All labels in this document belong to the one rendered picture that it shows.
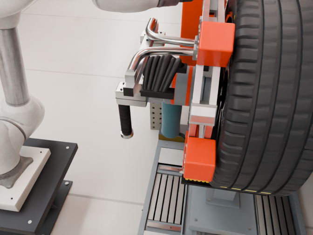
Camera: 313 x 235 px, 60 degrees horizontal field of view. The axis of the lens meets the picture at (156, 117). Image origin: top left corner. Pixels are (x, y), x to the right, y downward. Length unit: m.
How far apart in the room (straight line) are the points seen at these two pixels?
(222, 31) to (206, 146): 0.28
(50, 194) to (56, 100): 1.14
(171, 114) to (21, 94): 0.67
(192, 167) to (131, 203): 0.98
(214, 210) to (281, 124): 0.79
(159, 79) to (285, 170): 0.39
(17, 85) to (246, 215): 1.17
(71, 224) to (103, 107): 0.96
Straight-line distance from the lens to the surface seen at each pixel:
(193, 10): 1.32
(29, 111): 1.38
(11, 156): 1.37
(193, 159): 0.69
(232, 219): 1.38
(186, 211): 1.45
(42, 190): 1.42
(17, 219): 1.39
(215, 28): 0.64
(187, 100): 0.91
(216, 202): 1.39
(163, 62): 0.72
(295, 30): 0.72
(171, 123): 1.20
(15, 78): 1.28
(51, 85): 2.56
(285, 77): 0.67
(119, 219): 1.60
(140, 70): 0.81
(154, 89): 0.72
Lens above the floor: 1.42
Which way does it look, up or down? 43 degrees down
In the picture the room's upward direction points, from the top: straight up
